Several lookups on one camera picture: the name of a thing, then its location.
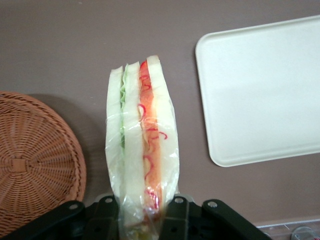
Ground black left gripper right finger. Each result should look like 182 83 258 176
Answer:
159 195 201 240

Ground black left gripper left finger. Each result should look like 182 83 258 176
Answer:
84 194 121 240

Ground plastic-wrapped triangle sandwich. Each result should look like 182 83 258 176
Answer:
104 54 180 240

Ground round brown wicker basket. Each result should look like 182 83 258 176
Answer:
0 90 87 237

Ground cream white plastic tray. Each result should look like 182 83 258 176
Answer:
194 14 320 168

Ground clear acrylic can rack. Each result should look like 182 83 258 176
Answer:
255 219 320 240

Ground red soda can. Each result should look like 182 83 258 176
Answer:
291 225 320 240

